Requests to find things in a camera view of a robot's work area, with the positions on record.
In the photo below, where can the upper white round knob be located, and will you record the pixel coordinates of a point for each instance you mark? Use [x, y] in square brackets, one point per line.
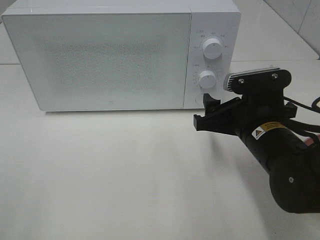
[212, 48]

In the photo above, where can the white round door button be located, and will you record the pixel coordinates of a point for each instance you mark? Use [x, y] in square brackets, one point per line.
[199, 100]

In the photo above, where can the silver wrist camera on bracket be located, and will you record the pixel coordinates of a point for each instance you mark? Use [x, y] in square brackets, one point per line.
[257, 81]

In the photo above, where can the lower white round knob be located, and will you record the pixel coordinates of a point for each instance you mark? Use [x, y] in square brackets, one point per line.
[207, 79]

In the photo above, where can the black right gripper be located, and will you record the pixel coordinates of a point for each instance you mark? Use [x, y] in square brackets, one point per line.
[240, 114]

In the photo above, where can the white microwave oven body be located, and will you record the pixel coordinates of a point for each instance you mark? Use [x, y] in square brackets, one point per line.
[220, 18]

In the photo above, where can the white round knob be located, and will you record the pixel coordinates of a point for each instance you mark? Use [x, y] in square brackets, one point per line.
[212, 48]
[207, 79]

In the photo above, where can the pink round plate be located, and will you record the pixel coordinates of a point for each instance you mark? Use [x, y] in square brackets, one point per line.
[309, 140]

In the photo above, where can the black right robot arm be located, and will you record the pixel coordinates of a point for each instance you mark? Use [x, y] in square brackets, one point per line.
[266, 126]

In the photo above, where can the white microwave door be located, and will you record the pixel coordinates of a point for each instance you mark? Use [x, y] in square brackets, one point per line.
[87, 62]

